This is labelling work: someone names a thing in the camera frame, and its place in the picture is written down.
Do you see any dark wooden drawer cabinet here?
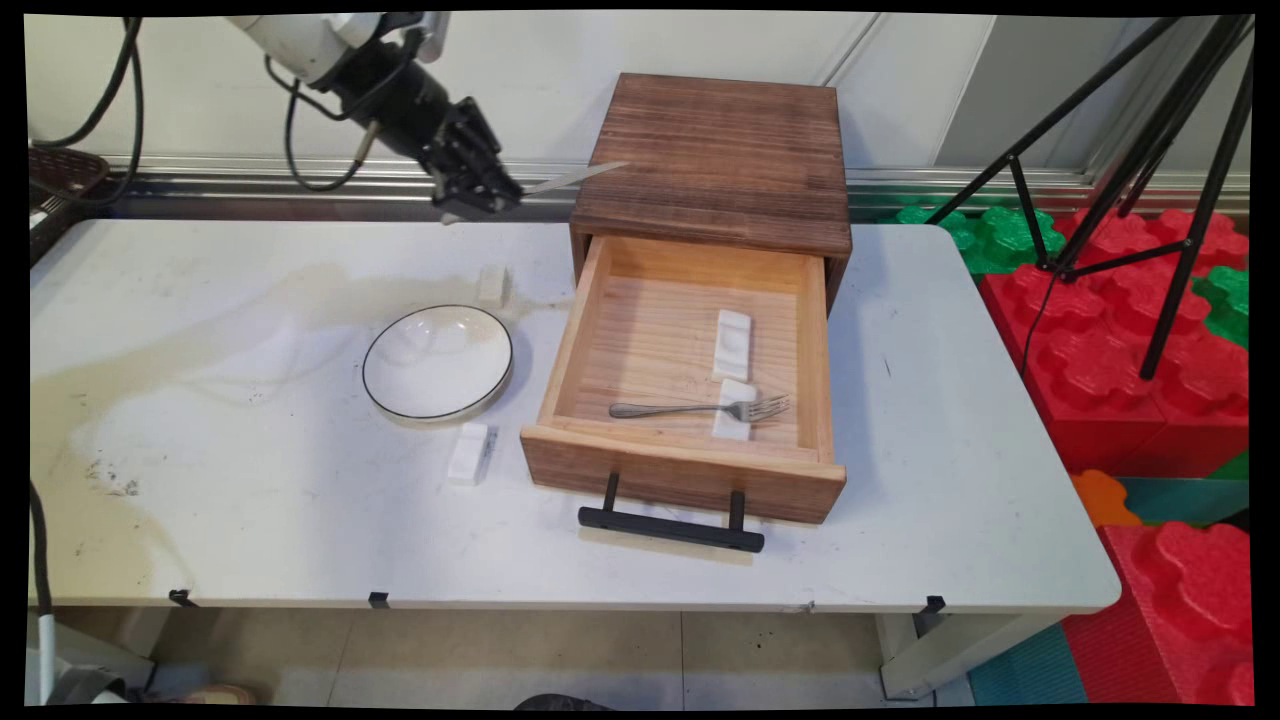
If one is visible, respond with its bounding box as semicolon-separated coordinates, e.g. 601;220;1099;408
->
569;72;853;311

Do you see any white plate with black rim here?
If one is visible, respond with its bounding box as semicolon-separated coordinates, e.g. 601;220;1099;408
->
361;304;514;422

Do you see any aluminium wall rail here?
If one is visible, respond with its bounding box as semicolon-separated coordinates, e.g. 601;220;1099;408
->
105;155;1251;213

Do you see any green foam block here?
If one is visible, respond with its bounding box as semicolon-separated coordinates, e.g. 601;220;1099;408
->
895;204;1067;276
1192;264;1251;349

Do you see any silver fork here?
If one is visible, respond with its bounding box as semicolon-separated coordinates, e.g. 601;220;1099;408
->
608;394;791;423

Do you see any teal foam mat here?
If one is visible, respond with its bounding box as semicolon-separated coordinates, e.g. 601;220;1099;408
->
967;624;1090;707

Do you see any light shoe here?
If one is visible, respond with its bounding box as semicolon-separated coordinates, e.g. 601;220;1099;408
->
165;683;263;707

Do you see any large red foam block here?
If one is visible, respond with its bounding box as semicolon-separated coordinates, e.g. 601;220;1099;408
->
978;207;1251;477

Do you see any light wooden drawer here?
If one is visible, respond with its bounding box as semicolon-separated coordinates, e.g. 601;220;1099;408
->
519;235;847;526

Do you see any silver table knife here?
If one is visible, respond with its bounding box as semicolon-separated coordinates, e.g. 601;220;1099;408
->
440;160;632;225

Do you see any white table leg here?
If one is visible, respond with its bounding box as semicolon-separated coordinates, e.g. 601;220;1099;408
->
878;611;1063;700

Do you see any black drawer handle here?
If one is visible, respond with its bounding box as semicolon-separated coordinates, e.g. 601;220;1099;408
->
577;472;766;554

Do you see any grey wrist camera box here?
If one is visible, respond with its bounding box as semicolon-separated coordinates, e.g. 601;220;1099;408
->
380;12;452;64

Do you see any short black gripper cable loop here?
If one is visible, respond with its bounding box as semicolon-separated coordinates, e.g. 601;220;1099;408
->
263;30;421;193

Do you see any black tripod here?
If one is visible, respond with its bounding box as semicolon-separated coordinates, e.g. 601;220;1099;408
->
925;15;1256;382

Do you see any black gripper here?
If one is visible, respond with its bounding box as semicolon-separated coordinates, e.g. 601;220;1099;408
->
333;38;525;218

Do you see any long black arm cable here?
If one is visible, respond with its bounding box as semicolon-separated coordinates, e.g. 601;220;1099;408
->
30;16;145;207

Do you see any orange foam piece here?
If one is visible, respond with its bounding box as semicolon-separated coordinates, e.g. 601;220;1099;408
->
1069;469;1144;529

